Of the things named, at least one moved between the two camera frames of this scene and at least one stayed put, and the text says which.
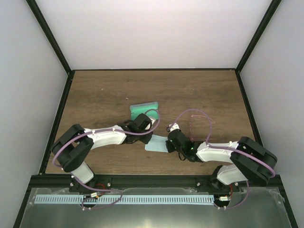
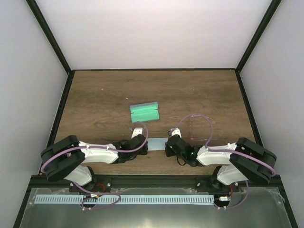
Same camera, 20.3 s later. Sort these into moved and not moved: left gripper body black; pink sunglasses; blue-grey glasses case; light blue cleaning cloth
Moved: left gripper body black
Not moved: pink sunglasses; blue-grey glasses case; light blue cleaning cloth
